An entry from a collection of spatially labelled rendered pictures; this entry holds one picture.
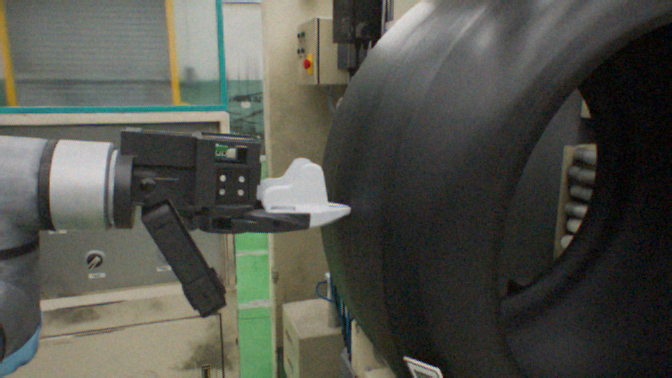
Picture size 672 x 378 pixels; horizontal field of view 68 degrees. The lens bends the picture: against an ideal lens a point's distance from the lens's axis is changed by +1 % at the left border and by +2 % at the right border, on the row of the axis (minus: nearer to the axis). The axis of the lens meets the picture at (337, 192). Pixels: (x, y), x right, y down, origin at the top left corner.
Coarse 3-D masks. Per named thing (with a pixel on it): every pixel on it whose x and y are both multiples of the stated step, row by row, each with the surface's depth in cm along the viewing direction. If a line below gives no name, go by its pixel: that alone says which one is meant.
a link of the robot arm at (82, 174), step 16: (64, 144) 39; (80, 144) 40; (96, 144) 40; (112, 144) 41; (64, 160) 38; (80, 160) 38; (96, 160) 39; (112, 160) 40; (64, 176) 38; (80, 176) 38; (96, 176) 38; (112, 176) 39; (64, 192) 38; (80, 192) 38; (96, 192) 38; (112, 192) 39; (64, 208) 38; (80, 208) 38; (96, 208) 39; (112, 208) 40; (64, 224) 39; (80, 224) 39; (96, 224) 40; (112, 224) 43
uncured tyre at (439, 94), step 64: (448, 0) 49; (512, 0) 40; (576, 0) 39; (640, 0) 40; (384, 64) 51; (448, 64) 40; (512, 64) 38; (576, 64) 39; (640, 64) 72; (384, 128) 44; (448, 128) 39; (512, 128) 39; (640, 128) 77; (384, 192) 42; (448, 192) 39; (512, 192) 39; (640, 192) 79; (384, 256) 43; (448, 256) 40; (576, 256) 80; (640, 256) 78; (384, 320) 45; (448, 320) 41; (512, 320) 78; (576, 320) 78; (640, 320) 73
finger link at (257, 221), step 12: (252, 216) 42; (264, 216) 42; (276, 216) 43; (288, 216) 44; (300, 216) 44; (240, 228) 42; (252, 228) 42; (264, 228) 42; (276, 228) 43; (288, 228) 43; (300, 228) 44
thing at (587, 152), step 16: (592, 144) 103; (576, 160) 101; (592, 160) 97; (576, 176) 99; (592, 176) 96; (560, 192) 103; (576, 192) 101; (560, 208) 104; (576, 208) 100; (560, 224) 104; (576, 224) 102; (560, 240) 105
